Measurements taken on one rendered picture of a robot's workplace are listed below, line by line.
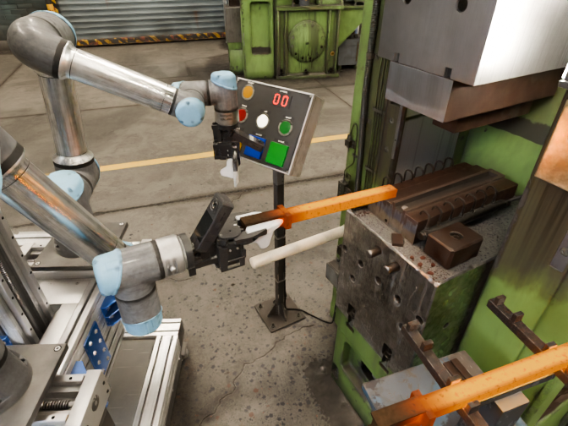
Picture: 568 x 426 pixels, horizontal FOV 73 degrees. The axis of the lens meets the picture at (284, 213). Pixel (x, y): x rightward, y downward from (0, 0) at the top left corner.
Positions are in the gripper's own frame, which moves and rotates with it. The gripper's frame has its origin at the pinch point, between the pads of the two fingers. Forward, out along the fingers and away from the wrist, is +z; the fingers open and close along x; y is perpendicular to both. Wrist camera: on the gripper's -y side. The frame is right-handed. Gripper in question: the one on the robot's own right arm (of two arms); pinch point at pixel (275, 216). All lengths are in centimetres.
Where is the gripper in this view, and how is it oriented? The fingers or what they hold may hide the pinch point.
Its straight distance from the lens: 80.3
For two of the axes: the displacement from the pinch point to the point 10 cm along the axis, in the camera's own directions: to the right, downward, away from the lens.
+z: 8.8, -2.4, 4.1
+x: 4.8, 5.0, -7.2
